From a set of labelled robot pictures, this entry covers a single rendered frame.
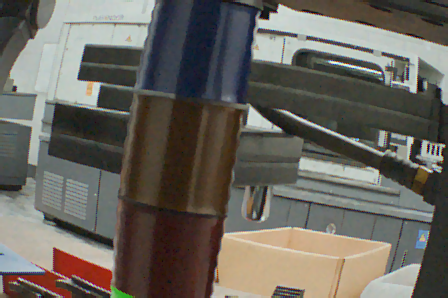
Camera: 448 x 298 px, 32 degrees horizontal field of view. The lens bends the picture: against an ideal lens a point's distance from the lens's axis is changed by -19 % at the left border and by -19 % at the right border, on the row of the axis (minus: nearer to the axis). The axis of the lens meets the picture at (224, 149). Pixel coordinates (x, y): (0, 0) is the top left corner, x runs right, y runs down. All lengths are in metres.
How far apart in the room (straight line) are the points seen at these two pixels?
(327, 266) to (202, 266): 2.57
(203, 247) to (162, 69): 0.06
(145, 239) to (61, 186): 6.24
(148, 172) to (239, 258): 2.72
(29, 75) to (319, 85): 9.19
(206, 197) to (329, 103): 0.23
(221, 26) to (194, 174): 0.05
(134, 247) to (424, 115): 0.24
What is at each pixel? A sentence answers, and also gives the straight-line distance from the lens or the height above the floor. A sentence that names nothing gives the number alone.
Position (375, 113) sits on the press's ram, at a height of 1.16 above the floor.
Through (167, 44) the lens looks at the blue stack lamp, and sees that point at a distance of 0.29.
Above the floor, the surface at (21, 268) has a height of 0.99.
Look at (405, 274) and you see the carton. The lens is 3.29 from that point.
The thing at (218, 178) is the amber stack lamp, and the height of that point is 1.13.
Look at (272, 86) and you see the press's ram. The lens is 0.53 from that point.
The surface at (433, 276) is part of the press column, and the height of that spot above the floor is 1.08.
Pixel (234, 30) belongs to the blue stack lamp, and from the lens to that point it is 0.29.
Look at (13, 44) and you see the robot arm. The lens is 1.02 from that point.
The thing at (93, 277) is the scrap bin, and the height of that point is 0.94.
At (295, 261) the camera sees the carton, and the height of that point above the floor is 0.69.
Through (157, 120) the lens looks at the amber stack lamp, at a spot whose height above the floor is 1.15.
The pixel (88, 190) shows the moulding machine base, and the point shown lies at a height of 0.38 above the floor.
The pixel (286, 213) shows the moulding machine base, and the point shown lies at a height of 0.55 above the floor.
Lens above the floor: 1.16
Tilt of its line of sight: 3 degrees down
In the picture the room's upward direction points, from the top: 9 degrees clockwise
